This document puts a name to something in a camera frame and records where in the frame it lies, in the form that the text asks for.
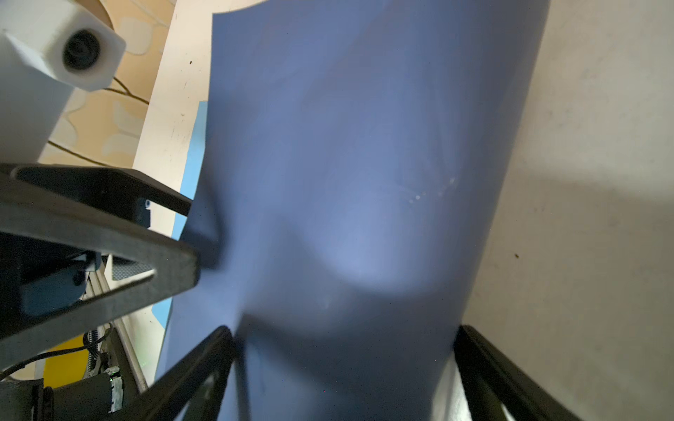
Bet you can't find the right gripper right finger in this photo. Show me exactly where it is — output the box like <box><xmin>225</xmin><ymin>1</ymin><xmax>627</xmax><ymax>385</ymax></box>
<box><xmin>454</xmin><ymin>325</ymin><xmax>579</xmax><ymax>421</ymax></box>

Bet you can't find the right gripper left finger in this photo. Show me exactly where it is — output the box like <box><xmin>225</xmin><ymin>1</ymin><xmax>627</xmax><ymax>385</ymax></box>
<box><xmin>105</xmin><ymin>326</ymin><xmax>234</xmax><ymax>420</ymax></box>

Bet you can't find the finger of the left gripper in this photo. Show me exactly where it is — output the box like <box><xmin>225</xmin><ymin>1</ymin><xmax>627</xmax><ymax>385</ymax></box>
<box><xmin>1</xmin><ymin>174</ymin><xmax>199</xmax><ymax>368</ymax></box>
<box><xmin>1</xmin><ymin>163</ymin><xmax>191</xmax><ymax>218</ymax></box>

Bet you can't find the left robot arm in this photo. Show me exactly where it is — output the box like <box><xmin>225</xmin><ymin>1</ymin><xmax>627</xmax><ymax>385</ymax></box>
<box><xmin>1</xmin><ymin>163</ymin><xmax>199</xmax><ymax>420</ymax></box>

